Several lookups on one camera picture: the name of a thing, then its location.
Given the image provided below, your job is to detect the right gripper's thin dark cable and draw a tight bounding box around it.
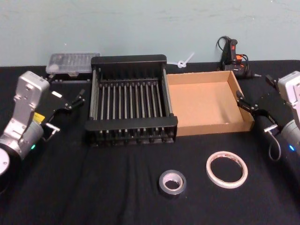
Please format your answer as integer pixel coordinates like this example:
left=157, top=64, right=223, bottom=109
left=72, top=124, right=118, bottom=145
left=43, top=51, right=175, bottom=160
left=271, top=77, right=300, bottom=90
left=264, top=126, right=282, bottom=161

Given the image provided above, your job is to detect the black table cloth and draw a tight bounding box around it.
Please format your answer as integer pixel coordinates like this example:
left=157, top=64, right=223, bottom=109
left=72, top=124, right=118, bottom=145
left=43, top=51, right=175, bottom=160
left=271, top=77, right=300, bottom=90
left=0, top=60, right=300, bottom=225

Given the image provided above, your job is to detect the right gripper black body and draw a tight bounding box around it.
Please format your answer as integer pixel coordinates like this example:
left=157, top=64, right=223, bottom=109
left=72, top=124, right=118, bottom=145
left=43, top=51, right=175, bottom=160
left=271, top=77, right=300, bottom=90
left=252, top=86, right=294, bottom=142

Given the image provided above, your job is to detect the roll of silver tape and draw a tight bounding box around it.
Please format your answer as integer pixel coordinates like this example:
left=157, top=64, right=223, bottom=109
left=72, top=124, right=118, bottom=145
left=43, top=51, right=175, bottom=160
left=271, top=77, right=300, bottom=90
left=158, top=169, right=188, bottom=194

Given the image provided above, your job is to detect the clear plastic case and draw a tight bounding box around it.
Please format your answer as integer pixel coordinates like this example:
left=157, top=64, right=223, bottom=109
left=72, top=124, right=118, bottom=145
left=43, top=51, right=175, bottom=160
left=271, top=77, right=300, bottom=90
left=45, top=52, right=95, bottom=84

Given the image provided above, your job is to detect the white three-armed plastic piece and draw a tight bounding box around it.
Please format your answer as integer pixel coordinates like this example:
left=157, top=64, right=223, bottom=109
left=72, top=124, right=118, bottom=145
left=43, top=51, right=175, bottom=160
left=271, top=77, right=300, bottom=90
left=167, top=52, right=196, bottom=69

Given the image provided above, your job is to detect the black corded tool, red switch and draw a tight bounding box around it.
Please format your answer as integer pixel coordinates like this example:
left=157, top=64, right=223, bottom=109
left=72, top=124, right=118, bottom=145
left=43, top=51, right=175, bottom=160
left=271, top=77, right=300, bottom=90
left=216, top=36, right=261, bottom=79

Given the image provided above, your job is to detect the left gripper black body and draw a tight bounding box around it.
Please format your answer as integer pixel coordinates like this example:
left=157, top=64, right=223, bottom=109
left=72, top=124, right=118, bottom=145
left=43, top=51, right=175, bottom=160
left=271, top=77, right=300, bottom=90
left=34, top=84, right=73, bottom=142

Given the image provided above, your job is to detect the black rack with steel bars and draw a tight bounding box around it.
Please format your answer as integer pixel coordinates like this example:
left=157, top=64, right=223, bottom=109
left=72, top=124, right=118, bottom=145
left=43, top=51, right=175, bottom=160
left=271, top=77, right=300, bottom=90
left=84, top=54, right=179, bottom=147

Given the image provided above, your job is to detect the left gripper's thin dark cable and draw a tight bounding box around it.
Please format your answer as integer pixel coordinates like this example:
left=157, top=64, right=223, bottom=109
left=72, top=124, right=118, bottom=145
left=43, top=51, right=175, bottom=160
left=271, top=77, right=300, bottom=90
left=42, top=123, right=61, bottom=142

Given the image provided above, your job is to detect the gripper's thin dark cable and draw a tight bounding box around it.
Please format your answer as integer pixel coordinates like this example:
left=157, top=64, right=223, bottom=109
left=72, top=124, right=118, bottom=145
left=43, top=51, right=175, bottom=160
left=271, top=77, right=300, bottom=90
left=42, top=123, right=61, bottom=142
left=264, top=126, right=282, bottom=161

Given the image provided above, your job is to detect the shallow brown cardboard tray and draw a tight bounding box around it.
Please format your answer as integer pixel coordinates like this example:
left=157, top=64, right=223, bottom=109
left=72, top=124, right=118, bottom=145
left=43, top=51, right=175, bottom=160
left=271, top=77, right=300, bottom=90
left=165, top=70, right=255, bottom=137

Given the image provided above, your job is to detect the roll of white tape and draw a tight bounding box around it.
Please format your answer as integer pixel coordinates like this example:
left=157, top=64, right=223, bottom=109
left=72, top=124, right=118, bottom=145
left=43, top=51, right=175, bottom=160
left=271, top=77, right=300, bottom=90
left=206, top=151, right=248, bottom=189

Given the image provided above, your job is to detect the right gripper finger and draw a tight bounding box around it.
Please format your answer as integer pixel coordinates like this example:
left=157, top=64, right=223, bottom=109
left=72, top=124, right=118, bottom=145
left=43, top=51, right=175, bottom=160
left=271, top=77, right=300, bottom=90
left=265, top=74, right=279, bottom=88
left=235, top=90, right=260, bottom=116

